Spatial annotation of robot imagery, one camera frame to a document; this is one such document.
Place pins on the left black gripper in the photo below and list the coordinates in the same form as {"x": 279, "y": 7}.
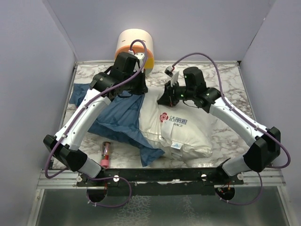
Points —
{"x": 143, "y": 89}

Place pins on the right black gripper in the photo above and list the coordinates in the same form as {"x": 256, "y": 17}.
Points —
{"x": 169, "y": 100}

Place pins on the white pillow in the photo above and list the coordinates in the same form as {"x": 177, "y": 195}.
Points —
{"x": 182, "y": 132}

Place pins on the blue patterned pillowcase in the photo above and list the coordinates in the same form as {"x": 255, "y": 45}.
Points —
{"x": 120, "y": 122}

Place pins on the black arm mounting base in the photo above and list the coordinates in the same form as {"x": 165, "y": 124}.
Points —
{"x": 158, "y": 181}

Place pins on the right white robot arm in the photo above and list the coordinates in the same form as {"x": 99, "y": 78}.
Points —
{"x": 264, "y": 143}

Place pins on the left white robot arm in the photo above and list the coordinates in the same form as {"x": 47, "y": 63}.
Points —
{"x": 126, "y": 74}

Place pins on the pink capped small bottle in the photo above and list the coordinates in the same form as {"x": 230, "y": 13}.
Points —
{"x": 105, "y": 160}

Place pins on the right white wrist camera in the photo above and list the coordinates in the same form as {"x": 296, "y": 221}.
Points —
{"x": 173, "y": 74}

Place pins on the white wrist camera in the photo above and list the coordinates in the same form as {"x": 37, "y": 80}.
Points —
{"x": 140, "y": 57}
{"x": 173, "y": 74}

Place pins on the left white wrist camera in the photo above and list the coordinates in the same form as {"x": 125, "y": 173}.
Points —
{"x": 140, "y": 57}

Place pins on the aluminium frame rail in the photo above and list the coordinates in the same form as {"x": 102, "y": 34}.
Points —
{"x": 69, "y": 180}

